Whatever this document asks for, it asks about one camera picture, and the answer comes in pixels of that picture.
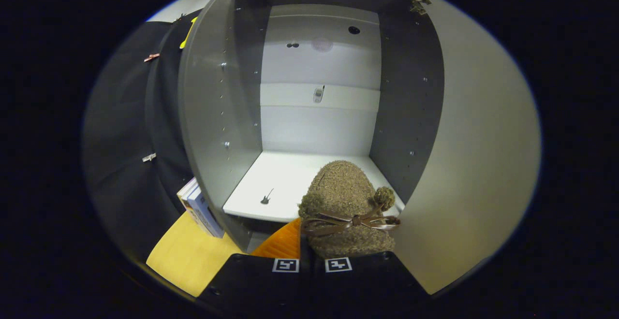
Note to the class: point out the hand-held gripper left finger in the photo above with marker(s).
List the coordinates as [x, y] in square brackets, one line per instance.
[251, 280]

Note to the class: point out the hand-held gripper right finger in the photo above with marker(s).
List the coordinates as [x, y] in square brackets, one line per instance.
[367, 280]

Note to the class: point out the brown fuzzy shoe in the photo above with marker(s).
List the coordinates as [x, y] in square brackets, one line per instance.
[341, 188]

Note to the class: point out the grey shoe cabinet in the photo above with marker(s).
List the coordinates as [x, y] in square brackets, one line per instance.
[208, 116]

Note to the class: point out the blue book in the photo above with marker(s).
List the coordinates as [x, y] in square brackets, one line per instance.
[205, 212]

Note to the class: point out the silver cloth clip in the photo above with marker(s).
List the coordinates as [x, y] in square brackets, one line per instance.
[149, 157]

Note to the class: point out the black backdrop cloth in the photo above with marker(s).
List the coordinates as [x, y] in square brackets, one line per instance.
[121, 130]

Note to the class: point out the copper cloth clip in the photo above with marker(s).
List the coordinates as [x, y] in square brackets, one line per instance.
[151, 57]

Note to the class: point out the black cloth clip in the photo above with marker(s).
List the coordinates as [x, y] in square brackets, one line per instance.
[181, 18]

